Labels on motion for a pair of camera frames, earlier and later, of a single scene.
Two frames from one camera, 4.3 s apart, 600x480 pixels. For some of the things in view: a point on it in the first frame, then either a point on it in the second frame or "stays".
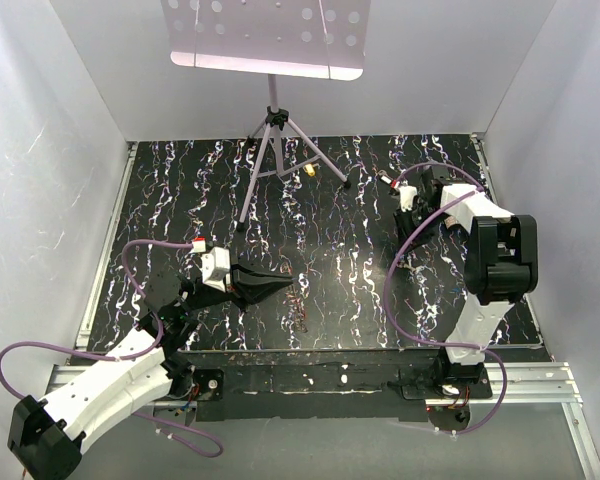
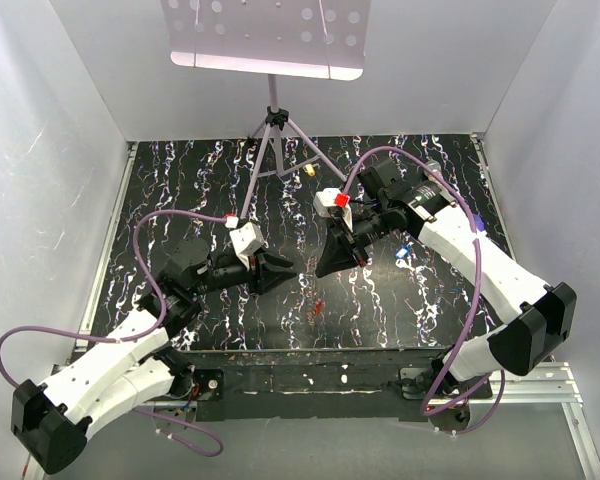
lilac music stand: x=316 y=39 stays
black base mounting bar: x=335 y=384 stays
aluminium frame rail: x=68 y=369 stays
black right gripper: x=403 y=228 to x=336 y=252
